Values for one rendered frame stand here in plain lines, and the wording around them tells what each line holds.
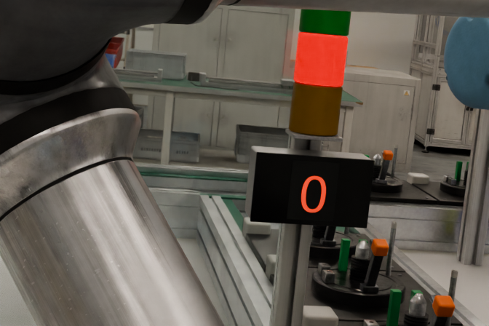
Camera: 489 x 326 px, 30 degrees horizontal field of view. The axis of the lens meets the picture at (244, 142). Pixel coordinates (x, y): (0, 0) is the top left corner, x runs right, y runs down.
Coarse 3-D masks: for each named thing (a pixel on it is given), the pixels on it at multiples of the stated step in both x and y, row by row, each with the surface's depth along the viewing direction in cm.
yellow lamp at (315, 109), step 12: (300, 84) 90; (312, 84) 91; (300, 96) 90; (312, 96) 90; (324, 96) 90; (336, 96) 90; (300, 108) 91; (312, 108) 90; (324, 108) 90; (336, 108) 91; (300, 120) 91; (312, 120) 90; (324, 120) 90; (336, 120) 91; (300, 132) 91; (312, 132) 90; (324, 132) 90; (336, 132) 92
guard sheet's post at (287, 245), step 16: (304, 144) 95; (320, 144) 95; (288, 224) 96; (288, 240) 96; (304, 240) 96; (288, 256) 96; (304, 256) 97; (288, 272) 97; (304, 272) 97; (288, 288) 97; (304, 288) 97; (288, 304) 98; (272, 320) 99; (288, 320) 98
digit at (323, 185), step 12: (300, 168) 90; (312, 168) 91; (324, 168) 91; (336, 168) 91; (300, 180) 91; (312, 180) 91; (324, 180) 91; (336, 180) 91; (300, 192) 91; (312, 192) 91; (324, 192) 91; (288, 204) 91; (300, 204) 91; (312, 204) 91; (324, 204) 91; (288, 216) 91; (300, 216) 91; (312, 216) 91; (324, 216) 92
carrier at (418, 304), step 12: (456, 276) 116; (396, 300) 116; (420, 300) 112; (312, 312) 120; (324, 312) 121; (396, 312) 116; (408, 312) 113; (420, 312) 112; (312, 324) 119; (324, 324) 119; (336, 324) 120; (348, 324) 123; (360, 324) 124; (372, 324) 114; (384, 324) 118; (396, 324) 117; (408, 324) 112; (420, 324) 111
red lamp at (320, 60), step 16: (304, 32) 93; (304, 48) 90; (320, 48) 89; (336, 48) 89; (304, 64) 90; (320, 64) 89; (336, 64) 90; (304, 80) 90; (320, 80) 89; (336, 80) 90
